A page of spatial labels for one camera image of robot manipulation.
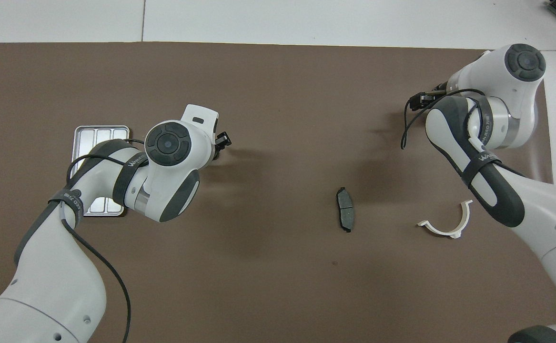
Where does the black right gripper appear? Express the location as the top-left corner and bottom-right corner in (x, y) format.
(409, 90), (450, 110)

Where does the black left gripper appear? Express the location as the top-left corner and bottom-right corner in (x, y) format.
(211, 133), (232, 161)

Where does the silver metal tray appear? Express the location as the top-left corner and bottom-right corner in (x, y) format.
(71, 125), (131, 218)

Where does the dark grey brake pad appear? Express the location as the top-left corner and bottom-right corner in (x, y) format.
(336, 187), (356, 233)

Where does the brown table mat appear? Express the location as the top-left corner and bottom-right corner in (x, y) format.
(0, 42), (556, 343)

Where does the white semicircular plastic bracket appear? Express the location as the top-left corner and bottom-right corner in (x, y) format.
(417, 200), (473, 239)

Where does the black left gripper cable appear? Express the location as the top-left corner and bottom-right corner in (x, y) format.
(60, 138), (146, 343)

